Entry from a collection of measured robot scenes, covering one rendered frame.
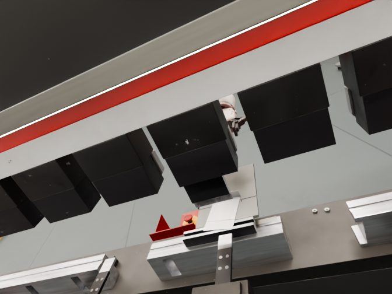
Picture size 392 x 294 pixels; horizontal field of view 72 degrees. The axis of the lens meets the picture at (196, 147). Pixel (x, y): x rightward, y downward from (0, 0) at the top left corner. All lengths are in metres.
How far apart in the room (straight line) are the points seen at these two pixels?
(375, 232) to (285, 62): 0.45
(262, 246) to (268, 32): 0.50
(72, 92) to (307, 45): 0.37
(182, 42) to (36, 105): 0.21
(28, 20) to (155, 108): 0.26
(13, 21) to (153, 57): 0.18
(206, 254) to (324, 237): 0.32
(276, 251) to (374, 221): 0.23
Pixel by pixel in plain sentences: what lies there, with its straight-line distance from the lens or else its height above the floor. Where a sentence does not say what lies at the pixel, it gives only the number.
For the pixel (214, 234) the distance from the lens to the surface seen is 0.75.
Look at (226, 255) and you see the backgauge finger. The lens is 0.67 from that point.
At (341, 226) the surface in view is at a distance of 0.85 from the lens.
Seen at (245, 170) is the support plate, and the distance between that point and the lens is 0.93.
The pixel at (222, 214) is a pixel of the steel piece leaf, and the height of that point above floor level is 1.00.
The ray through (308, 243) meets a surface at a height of 0.88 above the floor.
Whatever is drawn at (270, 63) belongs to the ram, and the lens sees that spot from 0.51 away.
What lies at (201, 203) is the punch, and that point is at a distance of 0.70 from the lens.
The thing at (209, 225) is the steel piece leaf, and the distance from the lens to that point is 0.77.
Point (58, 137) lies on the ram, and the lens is 0.68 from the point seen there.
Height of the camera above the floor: 1.47
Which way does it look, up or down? 22 degrees down
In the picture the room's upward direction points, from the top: 25 degrees counter-clockwise
